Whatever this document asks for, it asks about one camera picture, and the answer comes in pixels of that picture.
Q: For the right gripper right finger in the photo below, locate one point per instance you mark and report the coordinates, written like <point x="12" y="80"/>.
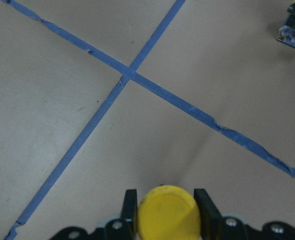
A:
<point x="214" y="226"/>

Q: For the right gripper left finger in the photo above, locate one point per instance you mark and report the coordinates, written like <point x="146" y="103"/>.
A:
<point x="124" y="227"/>

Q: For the yellow push button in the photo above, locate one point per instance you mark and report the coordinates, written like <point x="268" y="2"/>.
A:
<point x="168" y="212"/>

